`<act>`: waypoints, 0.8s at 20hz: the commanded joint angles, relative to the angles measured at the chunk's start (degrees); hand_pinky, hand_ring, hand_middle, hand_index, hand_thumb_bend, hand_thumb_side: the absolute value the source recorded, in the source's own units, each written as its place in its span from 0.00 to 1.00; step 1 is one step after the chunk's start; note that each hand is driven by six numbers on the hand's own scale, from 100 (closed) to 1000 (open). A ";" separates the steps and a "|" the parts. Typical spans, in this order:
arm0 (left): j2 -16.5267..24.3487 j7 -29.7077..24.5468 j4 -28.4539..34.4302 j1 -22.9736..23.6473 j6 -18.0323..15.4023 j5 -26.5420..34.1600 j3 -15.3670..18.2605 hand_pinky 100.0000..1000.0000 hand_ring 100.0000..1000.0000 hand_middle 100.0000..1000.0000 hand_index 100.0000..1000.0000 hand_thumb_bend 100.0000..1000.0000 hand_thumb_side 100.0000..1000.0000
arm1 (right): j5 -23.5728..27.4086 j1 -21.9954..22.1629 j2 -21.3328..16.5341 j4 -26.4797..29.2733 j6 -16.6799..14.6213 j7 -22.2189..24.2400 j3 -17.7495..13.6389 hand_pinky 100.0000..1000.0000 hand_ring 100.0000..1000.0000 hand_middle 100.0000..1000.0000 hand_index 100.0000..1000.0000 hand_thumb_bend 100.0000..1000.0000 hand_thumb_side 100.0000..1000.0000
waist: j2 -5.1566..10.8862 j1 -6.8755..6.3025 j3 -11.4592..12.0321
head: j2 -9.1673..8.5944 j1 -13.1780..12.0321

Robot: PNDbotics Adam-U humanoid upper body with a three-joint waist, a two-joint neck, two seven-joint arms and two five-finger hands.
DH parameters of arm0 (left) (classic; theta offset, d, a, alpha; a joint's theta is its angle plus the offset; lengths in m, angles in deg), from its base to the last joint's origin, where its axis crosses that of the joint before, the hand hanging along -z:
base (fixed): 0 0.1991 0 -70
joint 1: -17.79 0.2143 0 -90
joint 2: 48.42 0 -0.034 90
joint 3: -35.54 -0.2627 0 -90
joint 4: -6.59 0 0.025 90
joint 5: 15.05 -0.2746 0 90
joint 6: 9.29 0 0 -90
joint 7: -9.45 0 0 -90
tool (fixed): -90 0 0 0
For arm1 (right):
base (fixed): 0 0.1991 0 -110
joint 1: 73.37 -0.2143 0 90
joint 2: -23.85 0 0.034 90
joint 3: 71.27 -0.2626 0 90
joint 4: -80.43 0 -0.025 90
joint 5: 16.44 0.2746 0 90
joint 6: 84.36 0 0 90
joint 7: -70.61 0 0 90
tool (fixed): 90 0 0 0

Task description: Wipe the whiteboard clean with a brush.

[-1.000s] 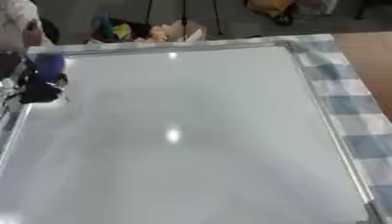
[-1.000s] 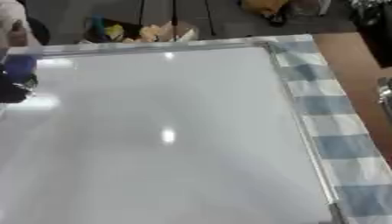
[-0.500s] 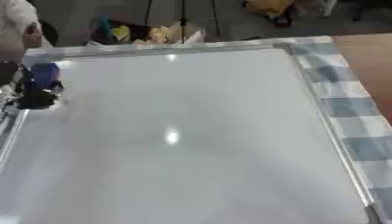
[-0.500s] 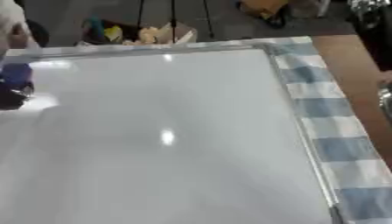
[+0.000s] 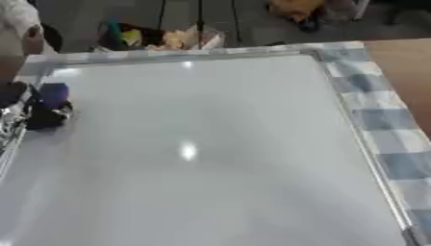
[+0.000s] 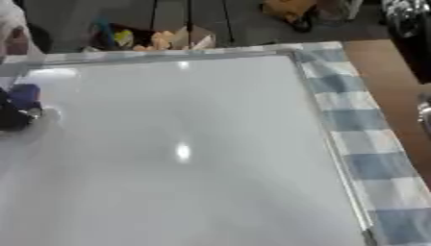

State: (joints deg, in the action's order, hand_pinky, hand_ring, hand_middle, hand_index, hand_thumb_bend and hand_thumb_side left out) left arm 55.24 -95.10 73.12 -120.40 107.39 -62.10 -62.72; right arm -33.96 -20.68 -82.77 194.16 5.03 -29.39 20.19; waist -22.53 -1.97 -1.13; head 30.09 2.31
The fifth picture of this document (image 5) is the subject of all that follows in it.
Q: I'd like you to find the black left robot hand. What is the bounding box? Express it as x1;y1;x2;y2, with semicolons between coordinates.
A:
0;81;76;131

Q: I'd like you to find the blue whiteboard brush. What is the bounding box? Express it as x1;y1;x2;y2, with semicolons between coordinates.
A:
38;82;71;111

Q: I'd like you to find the person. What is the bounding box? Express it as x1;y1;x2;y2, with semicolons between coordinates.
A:
0;0;64;85

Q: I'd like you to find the black tripod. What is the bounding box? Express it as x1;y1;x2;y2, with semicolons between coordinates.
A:
155;0;246;49

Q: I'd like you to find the orange bag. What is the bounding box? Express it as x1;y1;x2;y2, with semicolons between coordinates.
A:
267;0;329;33

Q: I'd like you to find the white whiteboard with silver frame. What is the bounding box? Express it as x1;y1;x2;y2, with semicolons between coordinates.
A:
0;51;431;246

